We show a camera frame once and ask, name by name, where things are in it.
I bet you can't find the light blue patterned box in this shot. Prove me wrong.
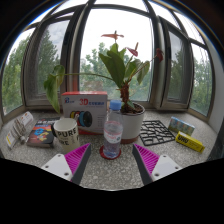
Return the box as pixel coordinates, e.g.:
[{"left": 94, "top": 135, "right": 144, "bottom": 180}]
[{"left": 167, "top": 115, "right": 196, "bottom": 137}]

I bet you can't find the yellow glue box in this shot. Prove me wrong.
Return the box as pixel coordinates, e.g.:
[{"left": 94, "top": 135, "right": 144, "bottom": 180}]
[{"left": 175, "top": 130, "right": 206, "bottom": 154}]

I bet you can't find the black lattice trivet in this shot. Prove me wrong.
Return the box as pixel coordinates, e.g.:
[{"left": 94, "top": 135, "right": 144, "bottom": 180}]
[{"left": 139, "top": 120, "right": 177, "bottom": 147}]

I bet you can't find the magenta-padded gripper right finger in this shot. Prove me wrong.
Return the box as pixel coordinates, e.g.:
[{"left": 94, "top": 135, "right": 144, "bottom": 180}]
[{"left": 131, "top": 143, "right": 183, "bottom": 186}]

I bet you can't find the white mug with black letters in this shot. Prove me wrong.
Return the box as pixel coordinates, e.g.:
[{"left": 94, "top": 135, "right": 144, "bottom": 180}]
[{"left": 51, "top": 117, "right": 81, "bottom": 154}]

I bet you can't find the dark-framed window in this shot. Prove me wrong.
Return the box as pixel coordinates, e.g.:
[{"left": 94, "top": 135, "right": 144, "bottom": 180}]
[{"left": 0, "top": 0, "right": 216, "bottom": 124}]

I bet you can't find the dark colourful book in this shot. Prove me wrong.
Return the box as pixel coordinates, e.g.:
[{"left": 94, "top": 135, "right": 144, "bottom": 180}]
[{"left": 26, "top": 117, "right": 61, "bottom": 149}]

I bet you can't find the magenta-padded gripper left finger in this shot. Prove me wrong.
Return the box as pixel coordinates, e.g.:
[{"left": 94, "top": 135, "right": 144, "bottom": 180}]
[{"left": 41, "top": 143, "right": 93, "bottom": 186}]

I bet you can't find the anthurium plant in white pot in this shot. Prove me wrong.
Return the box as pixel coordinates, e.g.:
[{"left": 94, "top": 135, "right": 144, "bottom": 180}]
[{"left": 43, "top": 30, "right": 165, "bottom": 145}]

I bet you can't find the clear plastic water bottle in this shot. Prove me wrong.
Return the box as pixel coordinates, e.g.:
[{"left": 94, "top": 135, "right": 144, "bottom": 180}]
[{"left": 102, "top": 99, "right": 124, "bottom": 159}]

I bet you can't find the flat round red coaster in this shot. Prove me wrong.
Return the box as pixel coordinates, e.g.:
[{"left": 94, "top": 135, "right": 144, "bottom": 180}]
[{"left": 99, "top": 145, "right": 122, "bottom": 161}]

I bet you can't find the white and red filament box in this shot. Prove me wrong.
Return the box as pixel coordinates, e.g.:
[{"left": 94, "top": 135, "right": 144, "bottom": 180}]
[{"left": 61, "top": 91, "right": 109, "bottom": 135}]

